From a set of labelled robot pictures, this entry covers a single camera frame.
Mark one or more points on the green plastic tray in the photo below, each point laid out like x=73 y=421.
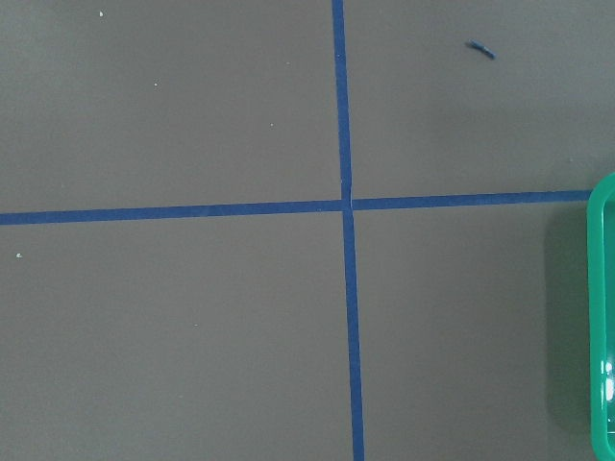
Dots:
x=600 y=270

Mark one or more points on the small blue tape scrap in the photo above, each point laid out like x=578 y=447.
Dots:
x=481 y=48

